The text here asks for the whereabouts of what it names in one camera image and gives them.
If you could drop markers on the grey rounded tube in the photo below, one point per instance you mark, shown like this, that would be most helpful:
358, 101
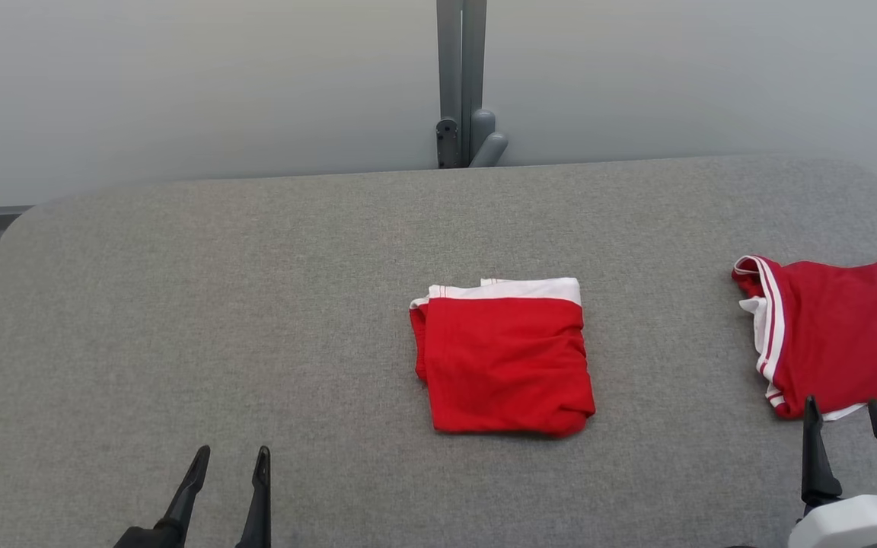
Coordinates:
488, 144

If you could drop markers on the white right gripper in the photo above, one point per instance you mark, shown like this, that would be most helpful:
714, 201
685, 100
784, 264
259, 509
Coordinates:
857, 525

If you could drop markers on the red basketball jersey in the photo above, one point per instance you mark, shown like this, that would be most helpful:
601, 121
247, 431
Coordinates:
849, 335

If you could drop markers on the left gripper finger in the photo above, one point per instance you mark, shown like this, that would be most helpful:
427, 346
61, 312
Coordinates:
259, 510
180, 506

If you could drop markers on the red shorts white waistband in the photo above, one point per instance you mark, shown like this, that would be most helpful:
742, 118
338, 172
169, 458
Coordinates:
507, 365

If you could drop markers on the grey fabric sofa cushion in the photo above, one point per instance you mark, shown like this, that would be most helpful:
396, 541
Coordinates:
256, 304

